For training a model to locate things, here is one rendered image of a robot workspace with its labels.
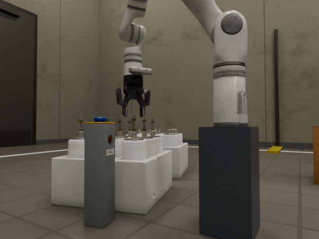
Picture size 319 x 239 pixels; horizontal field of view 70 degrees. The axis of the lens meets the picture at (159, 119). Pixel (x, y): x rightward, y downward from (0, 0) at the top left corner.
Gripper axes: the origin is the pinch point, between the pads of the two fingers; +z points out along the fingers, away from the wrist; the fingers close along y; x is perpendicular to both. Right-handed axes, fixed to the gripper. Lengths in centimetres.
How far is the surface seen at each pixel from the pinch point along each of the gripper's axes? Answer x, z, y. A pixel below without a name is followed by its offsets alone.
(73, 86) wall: -384, -75, -61
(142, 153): 4.2, 14.9, -1.3
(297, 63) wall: -76, -75, -280
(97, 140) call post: 10.7, 9.0, 17.5
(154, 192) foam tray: 4.3, 30.1, -5.8
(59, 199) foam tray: -16.1, 32.3, 23.9
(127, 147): 2.4, 12.5, 3.8
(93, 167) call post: 9.6, 17.2, 18.5
